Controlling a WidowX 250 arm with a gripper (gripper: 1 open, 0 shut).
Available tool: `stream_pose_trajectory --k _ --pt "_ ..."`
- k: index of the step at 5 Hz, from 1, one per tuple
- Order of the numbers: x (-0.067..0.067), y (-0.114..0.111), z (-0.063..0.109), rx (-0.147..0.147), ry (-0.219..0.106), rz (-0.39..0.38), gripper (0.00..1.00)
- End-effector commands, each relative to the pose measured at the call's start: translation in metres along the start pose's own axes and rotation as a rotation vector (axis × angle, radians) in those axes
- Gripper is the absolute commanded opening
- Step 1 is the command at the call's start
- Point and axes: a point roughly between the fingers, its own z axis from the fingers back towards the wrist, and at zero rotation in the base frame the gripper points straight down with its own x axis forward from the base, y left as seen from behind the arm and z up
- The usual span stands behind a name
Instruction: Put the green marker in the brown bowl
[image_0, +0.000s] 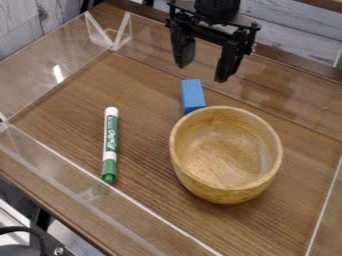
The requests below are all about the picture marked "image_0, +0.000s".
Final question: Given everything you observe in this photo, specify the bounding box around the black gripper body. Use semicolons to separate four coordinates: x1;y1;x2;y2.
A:
166;0;261;55

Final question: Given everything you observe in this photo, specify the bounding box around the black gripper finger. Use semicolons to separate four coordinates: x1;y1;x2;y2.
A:
171;24;195;68
215;43;243;83

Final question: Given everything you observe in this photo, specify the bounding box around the green white marker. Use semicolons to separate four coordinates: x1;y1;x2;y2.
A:
102;107;119;184

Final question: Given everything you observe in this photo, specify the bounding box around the brown wooden bowl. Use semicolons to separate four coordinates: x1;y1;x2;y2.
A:
170;106;283;204

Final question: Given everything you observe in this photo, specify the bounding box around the blue rectangular block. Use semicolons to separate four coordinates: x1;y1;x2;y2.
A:
182;79;206;114

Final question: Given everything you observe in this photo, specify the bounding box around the clear acrylic barrier wall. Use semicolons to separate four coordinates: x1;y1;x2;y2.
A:
0;8;342;256

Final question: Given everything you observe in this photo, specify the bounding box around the black table frame bracket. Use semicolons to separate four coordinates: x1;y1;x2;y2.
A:
30;208;76;256

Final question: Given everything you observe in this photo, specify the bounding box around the black cable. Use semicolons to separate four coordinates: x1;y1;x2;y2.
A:
0;225;48;256

